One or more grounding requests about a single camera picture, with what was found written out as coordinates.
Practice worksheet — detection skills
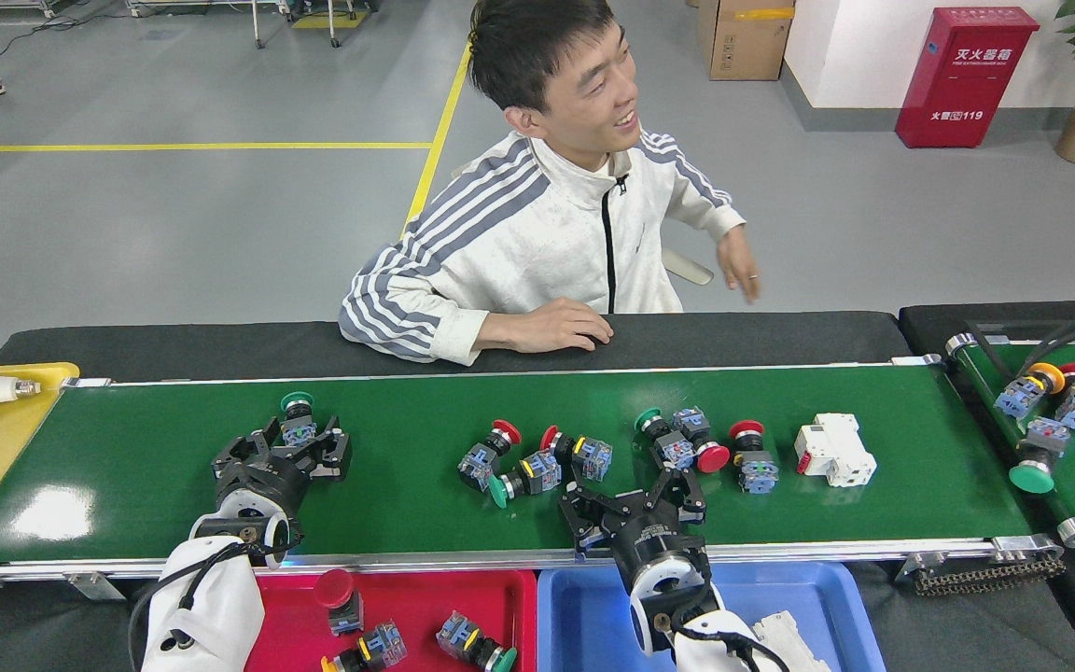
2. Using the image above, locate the yellow push button switch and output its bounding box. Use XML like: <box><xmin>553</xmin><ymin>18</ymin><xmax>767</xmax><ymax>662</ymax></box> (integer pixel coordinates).
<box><xmin>994</xmin><ymin>361</ymin><xmax>1067</xmax><ymax>420</ymax></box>
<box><xmin>320</xmin><ymin>620</ymin><xmax>408</xmax><ymax>672</ymax></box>

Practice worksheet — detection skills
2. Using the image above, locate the black drive chain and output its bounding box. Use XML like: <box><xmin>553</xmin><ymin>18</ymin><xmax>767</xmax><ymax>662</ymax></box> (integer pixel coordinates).
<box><xmin>911</xmin><ymin>551</ymin><xmax>1068</xmax><ymax>596</ymax></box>

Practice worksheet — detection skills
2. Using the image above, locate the person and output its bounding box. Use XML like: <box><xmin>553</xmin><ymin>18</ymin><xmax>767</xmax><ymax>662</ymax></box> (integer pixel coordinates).
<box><xmin>339</xmin><ymin>0</ymin><xmax>762</xmax><ymax>367</ymax></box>

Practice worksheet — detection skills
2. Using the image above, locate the cardboard box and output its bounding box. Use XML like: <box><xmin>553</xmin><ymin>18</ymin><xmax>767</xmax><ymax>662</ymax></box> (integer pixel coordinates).
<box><xmin>696</xmin><ymin>0</ymin><xmax>797</xmax><ymax>82</ymax></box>

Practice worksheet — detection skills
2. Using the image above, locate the white circuit breaker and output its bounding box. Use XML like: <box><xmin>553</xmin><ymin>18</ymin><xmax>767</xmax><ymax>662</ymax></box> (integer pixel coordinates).
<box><xmin>793</xmin><ymin>412</ymin><xmax>878</xmax><ymax>489</ymax></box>
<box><xmin>750</xmin><ymin>610</ymin><xmax>833</xmax><ymax>672</ymax></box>

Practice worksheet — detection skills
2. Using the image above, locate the person's left hand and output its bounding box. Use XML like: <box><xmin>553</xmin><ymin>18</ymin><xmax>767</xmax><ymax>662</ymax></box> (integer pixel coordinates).
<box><xmin>717</xmin><ymin>226</ymin><xmax>762</xmax><ymax>304</ymax></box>

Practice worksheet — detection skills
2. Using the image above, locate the long green conveyor belt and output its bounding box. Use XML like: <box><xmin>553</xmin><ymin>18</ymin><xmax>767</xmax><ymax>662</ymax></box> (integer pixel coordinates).
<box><xmin>0</xmin><ymin>353</ymin><xmax>1068</xmax><ymax>594</ymax></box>

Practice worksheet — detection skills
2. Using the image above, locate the red plastic tray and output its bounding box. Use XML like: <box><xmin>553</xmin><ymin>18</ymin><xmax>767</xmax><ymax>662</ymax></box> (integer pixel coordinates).
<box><xmin>244</xmin><ymin>567</ymin><xmax>538</xmax><ymax>672</ymax></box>

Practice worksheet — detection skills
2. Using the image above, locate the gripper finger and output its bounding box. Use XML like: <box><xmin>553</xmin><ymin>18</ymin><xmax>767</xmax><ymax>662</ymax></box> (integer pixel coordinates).
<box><xmin>558</xmin><ymin>482</ymin><xmax>652</xmax><ymax>561</ymax></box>
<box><xmin>211</xmin><ymin>416</ymin><xmax>283</xmax><ymax>469</ymax></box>
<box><xmin>648</xmin><ymin>463</ymin><xmax>708</xmax><ymax>525</ymax></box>
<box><xmin>288</xmin><ymin>417</ymin><xmax>355</xmax><ymax>483</ymax></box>

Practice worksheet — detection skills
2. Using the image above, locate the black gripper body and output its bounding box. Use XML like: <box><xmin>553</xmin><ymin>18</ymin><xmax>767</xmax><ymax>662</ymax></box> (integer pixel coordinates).
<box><xmin>610</xmin><ymin>511</ymin><xmax>712</xmax><ymax>590</ymax></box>
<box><xmin>216</xmin><ymin>455</ymin><xmax>311</xmax><ymax>520</ymax></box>

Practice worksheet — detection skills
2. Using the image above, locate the blue plastic tray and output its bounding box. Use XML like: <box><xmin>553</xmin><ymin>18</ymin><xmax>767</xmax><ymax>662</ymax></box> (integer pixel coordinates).
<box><xmin>536</xmin><ymin>560</ymin><xmax>888</xmax><ymax>672</ymax></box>

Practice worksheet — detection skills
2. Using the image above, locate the person's right hand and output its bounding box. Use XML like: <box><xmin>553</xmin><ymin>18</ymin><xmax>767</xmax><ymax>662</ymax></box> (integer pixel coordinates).
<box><xmin>500</xmin><ymin>299</ymin><xmax>615</xmax><ymax>354</ymax></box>

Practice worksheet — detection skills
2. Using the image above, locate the red fire extinguisher cabinet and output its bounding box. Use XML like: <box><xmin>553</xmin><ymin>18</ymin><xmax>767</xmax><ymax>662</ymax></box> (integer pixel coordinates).
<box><xmin>894</xmin><ymin>7</ymin><xmax>1040</xmax><ymax>149</ymax></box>

